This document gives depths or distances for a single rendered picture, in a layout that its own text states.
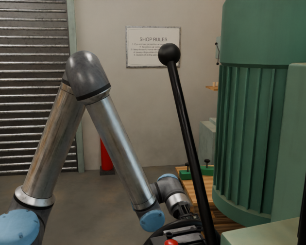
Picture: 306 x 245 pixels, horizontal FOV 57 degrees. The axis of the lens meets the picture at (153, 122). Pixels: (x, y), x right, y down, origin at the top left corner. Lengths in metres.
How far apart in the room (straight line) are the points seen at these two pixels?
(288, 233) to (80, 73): 0.74
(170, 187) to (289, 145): 0.88
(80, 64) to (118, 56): 2.47
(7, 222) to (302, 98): 0.94
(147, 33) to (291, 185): 3.12
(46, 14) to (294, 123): 3.21
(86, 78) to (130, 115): 2.60
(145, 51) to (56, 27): 1.00
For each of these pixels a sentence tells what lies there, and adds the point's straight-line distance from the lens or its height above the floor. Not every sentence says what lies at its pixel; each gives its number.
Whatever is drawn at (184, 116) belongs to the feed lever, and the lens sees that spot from 0.39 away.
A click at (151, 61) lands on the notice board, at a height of 1.32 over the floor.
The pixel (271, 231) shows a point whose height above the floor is 1.30.
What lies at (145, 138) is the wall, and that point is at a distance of 3.54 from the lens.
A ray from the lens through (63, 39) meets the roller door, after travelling 3.36.
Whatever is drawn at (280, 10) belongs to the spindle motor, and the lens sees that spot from 0.36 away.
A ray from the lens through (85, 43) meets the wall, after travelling 3.37.
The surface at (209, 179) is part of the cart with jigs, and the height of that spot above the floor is 0.53.
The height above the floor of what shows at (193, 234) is 1.00.
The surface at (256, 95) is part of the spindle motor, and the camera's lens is 0.36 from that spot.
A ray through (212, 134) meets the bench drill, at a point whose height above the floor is 0.68.
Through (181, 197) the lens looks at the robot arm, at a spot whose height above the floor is 0.88.
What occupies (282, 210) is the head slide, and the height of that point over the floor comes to 1.26.
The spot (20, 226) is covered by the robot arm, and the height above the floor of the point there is 0.90.
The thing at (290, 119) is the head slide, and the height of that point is 1.36.
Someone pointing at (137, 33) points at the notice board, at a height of 1.63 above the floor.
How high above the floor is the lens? 1.43
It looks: 14 degrees down
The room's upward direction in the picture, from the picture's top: straight up
